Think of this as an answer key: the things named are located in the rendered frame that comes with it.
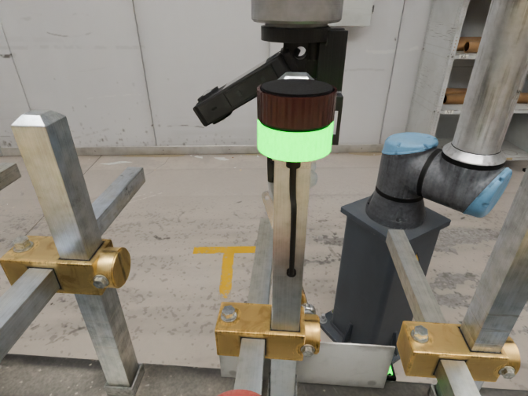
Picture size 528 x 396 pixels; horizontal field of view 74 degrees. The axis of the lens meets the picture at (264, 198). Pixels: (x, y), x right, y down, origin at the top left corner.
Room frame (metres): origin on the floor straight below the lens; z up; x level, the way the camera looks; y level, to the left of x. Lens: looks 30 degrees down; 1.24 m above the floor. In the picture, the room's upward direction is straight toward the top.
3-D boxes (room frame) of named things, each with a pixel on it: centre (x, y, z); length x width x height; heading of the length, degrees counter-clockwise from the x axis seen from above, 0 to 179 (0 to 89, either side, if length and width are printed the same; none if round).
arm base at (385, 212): (0.99, -0.44, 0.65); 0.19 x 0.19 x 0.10
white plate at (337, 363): (0.34, -0.06, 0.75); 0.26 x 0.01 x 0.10; 86
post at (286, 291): (0.32, -0.03, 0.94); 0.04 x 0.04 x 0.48; 86
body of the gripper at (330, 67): (0.39, -0.04, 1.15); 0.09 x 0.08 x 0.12; 86
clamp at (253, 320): (0.31, -0.01, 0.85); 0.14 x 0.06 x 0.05; 86
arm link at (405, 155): (0.99, -0.45, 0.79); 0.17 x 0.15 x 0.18; 42
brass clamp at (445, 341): (0.30, -0.26, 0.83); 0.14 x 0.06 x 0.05; 86
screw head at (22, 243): (0.34, 0.30, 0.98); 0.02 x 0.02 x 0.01
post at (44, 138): (0.33, 0.22, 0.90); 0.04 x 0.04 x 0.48; 86
